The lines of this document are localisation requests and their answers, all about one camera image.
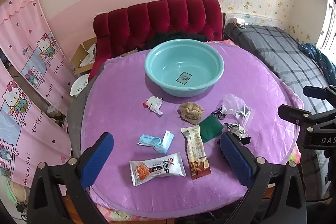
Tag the white plastic colander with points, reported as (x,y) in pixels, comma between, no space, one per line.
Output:
(79,85)

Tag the red velvet tufted sofa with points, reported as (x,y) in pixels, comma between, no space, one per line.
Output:
(122,30)

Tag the pink hello kitty curtain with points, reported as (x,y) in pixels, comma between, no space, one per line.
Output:
(28,136)

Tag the brown beige snack bar wrapper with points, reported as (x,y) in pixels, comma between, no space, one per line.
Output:
(198,162)

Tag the teal plastic basin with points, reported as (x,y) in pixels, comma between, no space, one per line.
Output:
(183,67)

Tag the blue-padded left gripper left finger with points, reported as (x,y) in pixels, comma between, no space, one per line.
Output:
(46,201)

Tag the blue face mask packet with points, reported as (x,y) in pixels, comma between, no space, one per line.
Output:
(160,145)

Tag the purple quilted table cover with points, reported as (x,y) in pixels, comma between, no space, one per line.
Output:
(115,105)

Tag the grey plaid mattress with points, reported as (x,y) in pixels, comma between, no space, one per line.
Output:
(280,53)

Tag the dark blue patterned cloth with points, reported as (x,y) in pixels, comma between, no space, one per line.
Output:
(322,61)

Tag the cardboard box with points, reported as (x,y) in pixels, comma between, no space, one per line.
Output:
(84,57)

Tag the white noodle snack packet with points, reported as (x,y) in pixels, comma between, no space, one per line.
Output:
(146,170)

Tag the white red tissue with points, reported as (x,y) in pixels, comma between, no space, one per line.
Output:
(154,104)

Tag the tan knitted cloth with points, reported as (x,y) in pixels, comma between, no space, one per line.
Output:
(191,112)

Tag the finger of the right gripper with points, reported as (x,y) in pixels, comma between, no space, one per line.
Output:
(323,93)
(295,115)

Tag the clear zip plastic bag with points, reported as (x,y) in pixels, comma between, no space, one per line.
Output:
(234,106)

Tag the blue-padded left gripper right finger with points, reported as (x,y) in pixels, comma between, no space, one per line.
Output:
(274,191)

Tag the black clothing on sofa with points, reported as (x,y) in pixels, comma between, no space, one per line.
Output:
(164,37)

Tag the green scouring pad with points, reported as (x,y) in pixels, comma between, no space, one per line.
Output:
(210,128)

